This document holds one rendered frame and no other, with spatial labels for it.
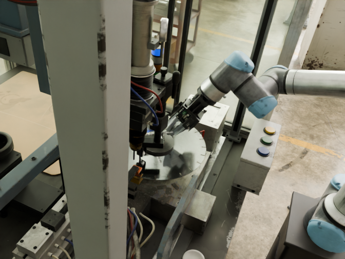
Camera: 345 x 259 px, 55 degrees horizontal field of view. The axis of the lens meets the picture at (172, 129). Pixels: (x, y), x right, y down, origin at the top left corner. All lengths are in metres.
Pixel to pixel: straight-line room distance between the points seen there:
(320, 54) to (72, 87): 3.97
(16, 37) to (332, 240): 1.00
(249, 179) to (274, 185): 1.21
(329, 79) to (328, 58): 3.16
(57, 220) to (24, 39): 0.49
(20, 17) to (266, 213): 1.84
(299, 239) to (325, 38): 3.05
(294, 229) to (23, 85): 1.39
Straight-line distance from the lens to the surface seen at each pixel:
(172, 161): 1.07
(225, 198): 1.27
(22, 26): 0.93
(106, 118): 0.21
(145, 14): 0.72
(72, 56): 0.19
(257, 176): 1.26
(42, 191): 1.17
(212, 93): 0.97
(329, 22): 4.00
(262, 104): 0.94
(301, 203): 1.37
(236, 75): 0.94
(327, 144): 3.06
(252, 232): 2.17
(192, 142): 1.15
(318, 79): 1.01
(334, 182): 1.16
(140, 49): 0.75
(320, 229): 1.05
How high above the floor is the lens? 1.69
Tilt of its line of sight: 38 degrees down
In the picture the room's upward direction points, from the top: 7 degrees clockwise
